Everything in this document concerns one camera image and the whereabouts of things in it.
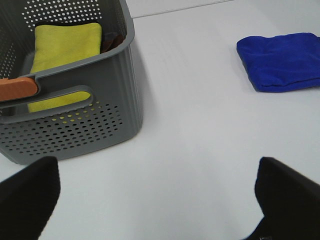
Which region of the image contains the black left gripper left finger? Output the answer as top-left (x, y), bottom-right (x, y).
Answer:
top-left (0, 156), bottom-right (61, 240)

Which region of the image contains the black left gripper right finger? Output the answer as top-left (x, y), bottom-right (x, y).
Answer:
top-left (247, 157), bottom-right (320, 240)

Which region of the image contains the blue towel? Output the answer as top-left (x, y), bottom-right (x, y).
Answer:
top-left (236, 32), bottom-right (320, 93)

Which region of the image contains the grey perforated plastic basket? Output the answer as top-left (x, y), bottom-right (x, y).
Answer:
top-left (0, 0), bottom-right (143, 165)

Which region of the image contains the yellow folded towel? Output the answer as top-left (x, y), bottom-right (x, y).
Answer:
top-left (27, 22), bottom-right (103, 113)

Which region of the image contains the brown folded towel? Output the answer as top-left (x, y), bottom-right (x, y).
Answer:
top-left (100, 32), bottom-right (125, 54)

